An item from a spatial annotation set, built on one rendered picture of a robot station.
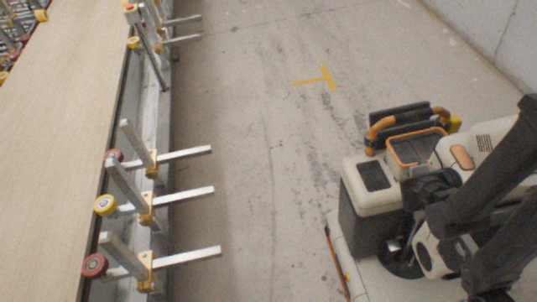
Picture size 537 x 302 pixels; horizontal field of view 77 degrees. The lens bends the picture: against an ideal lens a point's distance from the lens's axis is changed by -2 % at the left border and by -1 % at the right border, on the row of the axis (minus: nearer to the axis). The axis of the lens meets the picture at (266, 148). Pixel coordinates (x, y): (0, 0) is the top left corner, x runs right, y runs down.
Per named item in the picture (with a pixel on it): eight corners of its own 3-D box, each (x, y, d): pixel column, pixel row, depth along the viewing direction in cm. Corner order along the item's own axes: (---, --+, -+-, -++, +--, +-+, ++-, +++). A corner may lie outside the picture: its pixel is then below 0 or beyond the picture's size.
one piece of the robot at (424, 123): (360, 164, 148) (356, 115, 140) (438, 147, 149) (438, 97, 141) (370, 175, 138) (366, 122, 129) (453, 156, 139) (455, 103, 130)
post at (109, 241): (167, 289, 131) (110, 228, 96) (167, 298, 129) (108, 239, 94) (159, 291, 131) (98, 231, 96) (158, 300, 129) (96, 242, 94)
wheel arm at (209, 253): (222, 249, 124) (219, 244, 121) (223, 257, 122) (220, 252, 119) (105, 275, 123) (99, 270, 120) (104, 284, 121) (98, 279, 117)
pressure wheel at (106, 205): (104, 227, 135) (90, 212, 127) (108, 210, 140) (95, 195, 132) (123, 225, 135) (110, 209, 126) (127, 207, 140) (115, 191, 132)
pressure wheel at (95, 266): (99, 293, 117) (82, 280, 109) (95, 273, 122) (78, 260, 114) (122, 279, 119) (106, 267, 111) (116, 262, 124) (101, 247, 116)
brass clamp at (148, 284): (158, 255, 126) (153, 249, 122) (157, 291, 117) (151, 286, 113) (142, 259, 126) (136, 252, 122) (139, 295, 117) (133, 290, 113)
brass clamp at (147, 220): (158, 196, 141) (153, 190, 137) (156, 225, 132) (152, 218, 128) (143, 200, 141) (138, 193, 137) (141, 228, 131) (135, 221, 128)
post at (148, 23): (170, 70, 232) (144, 2, 197) (170, 73, 230) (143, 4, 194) (165, 71, 232) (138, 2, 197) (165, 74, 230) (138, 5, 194)
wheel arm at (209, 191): (215, 190, 139) (212, 184, 136) (216, 197, 137) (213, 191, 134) (110, 213, 138) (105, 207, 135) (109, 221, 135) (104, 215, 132)
